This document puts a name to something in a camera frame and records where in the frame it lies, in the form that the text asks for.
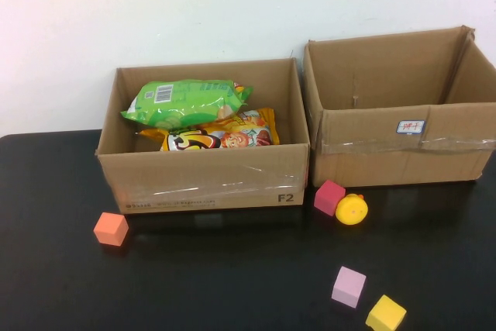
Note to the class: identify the green chip bag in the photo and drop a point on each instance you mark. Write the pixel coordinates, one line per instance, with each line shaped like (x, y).
(186, 106)

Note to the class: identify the orange cartoon snack bag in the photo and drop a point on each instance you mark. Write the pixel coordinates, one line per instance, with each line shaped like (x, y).
(232, 137)

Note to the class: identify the cardboard box with F2 print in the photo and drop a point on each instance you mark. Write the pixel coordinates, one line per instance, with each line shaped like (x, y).
(193, 183)

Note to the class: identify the red foam cube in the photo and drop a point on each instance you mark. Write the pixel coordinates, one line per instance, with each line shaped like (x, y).
(328, 195)

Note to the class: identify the cardboard box with white label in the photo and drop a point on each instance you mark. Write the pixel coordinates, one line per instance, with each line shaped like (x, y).
(368, 160)

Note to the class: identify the yellow rubber duck toy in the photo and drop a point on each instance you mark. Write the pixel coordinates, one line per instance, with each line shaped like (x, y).
(351, 211)

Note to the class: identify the orange foam cube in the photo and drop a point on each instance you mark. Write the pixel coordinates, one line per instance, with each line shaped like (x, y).
(109, 228)

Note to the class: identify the white handwritten label sticker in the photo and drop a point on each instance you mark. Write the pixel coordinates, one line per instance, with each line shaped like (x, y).
(410, 126)

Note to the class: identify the pink foam cube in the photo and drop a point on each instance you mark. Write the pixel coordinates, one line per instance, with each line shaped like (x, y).
(348, 286)

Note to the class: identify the yellow foam cube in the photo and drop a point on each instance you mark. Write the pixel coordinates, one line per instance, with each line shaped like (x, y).
(384, 313)

